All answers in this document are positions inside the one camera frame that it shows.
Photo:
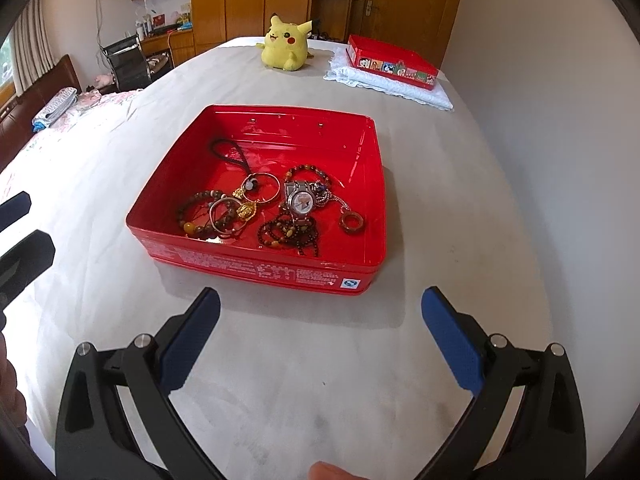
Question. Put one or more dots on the red tin lid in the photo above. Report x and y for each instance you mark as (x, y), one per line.
(395, 60)

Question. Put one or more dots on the wooden desk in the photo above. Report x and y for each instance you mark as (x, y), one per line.
(175, 42)

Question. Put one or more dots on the thin silver bangle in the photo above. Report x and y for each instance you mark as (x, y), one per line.
(274, 190)

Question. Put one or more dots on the white lace cloth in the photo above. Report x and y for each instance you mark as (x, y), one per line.
(430, 97)

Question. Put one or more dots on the red tin box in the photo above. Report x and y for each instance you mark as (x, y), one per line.
(280, 270)

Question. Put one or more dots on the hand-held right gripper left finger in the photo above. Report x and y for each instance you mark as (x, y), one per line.
(190, 340)

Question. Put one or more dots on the wooden wardrobe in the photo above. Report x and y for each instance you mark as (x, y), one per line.
(240, 0)

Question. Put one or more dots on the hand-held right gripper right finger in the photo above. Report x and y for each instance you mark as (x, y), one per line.
(452, 345)

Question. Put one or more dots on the silver wristwatch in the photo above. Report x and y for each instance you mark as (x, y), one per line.
(299, 204)

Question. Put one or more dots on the beige curtain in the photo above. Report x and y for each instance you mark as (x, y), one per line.
(32, 45)

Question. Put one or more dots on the engraved silver bangle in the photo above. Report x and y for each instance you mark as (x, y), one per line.
(216, 217)

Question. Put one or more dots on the person's right hand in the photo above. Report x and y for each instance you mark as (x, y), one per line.
(330, 472)

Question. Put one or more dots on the yellow plush toy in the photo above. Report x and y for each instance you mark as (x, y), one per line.
(282, 45)

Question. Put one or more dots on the pink plush toy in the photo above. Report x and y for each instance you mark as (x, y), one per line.
(104, 80)

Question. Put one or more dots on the bed with printed sheet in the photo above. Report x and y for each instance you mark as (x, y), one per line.
(30, 105)

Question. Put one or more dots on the black office chair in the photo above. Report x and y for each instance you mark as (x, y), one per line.
(127, 65)

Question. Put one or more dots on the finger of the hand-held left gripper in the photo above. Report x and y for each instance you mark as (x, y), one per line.
(25, 260)
(15, 208)

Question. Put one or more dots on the folded striped cloth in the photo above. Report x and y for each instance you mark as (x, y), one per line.
(55, 107)

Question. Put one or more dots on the person's left hand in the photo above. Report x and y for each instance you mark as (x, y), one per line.
(9, 390)

